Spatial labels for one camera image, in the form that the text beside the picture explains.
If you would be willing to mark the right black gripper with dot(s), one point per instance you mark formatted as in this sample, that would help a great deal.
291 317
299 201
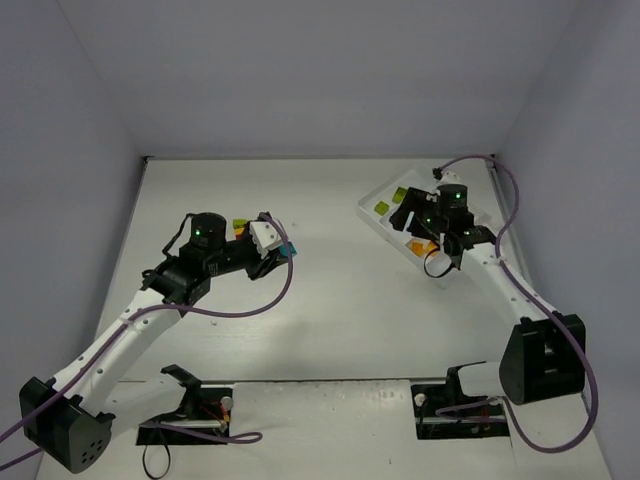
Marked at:
410 204

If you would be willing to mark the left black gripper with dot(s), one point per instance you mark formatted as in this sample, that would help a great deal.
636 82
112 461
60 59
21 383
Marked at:
258 265

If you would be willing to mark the small yellow brick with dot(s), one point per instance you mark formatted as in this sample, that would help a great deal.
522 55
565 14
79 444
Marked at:
431 249

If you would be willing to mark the small teal brick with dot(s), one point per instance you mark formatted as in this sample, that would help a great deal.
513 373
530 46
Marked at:
288 250

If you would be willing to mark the yellow curved brick front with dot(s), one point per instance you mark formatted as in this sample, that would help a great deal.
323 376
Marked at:
417 247

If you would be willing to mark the green curved brick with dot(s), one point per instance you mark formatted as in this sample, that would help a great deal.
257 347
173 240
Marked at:
399 195

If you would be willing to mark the green square brick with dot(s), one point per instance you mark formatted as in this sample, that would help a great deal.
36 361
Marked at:
381 208

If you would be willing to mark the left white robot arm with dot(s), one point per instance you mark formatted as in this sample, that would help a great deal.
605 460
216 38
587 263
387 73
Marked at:
74 415

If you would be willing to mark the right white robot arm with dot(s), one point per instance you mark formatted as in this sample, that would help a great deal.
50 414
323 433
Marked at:
538 362

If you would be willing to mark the long green brick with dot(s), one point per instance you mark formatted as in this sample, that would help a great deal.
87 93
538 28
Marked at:
239 223

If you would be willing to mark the white compartment sorting tray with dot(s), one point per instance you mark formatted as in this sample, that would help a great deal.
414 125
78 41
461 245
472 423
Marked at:
380 220

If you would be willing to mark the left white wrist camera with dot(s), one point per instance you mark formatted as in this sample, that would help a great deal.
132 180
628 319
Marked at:
264 235

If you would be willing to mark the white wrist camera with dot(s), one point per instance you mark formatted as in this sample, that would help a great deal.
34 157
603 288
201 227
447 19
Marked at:
264 235
442 176

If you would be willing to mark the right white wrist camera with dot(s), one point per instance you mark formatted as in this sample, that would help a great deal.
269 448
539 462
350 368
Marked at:
442 176

